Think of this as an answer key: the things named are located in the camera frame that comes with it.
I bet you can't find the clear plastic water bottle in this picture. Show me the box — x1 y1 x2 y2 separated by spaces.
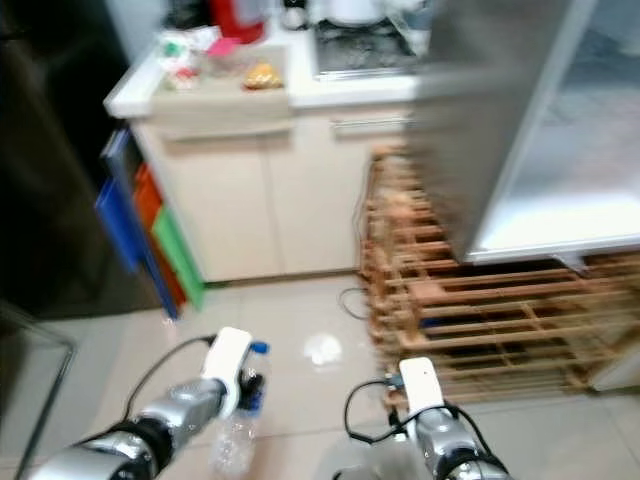
210 340 272 477

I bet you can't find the stainless steel fridge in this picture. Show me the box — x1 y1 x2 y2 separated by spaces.
403 0 640 269

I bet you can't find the wooden slatted rack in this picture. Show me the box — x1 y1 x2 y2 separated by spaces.
358 146 640 409

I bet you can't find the green plastic board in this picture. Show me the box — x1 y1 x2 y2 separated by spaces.
150 207 207 311

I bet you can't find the beige kitchen counter cabinet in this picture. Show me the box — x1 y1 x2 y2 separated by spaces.
103 20 423 288

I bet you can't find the blue plastic board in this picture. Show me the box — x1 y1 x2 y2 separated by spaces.
93 128 181 321

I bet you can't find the orange plastic board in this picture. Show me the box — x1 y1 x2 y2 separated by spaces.
132 165 189 307

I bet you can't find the tall black cabinet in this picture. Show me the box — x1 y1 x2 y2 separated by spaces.
0 0 166 321

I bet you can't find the orange snack packet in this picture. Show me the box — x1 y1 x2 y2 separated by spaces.
242 62 284 92

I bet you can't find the white printed food packet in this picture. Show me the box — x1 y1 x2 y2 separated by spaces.
158 30 221 93

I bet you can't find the black gas stove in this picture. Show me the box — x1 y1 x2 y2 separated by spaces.
312 18 423 81

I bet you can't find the red kettle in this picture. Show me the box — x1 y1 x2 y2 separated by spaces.
208 0 267 44

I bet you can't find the white cooking pot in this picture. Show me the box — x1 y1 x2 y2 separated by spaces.
318 0 389 27

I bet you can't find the small steel pot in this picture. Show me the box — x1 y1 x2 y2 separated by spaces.
282 0 309 29

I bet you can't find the black countertop appliance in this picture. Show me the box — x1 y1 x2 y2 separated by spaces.
168 0 211 29

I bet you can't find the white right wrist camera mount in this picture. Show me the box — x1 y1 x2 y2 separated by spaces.
397 356 447 417

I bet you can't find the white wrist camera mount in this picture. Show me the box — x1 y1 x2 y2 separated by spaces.
201 326 254 393
397 356 447 417

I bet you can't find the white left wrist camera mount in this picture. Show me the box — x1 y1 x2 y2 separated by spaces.
201 326 254 393

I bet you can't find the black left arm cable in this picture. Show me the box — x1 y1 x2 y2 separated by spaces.
155 335 211 401

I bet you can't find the black floor power cable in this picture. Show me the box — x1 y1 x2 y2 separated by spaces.
338 287 373 323

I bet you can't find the grey metal frame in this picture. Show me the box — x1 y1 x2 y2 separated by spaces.
0 300 77 480

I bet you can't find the steel bar cabinet handle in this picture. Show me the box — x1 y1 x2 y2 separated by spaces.
328 113 409 136

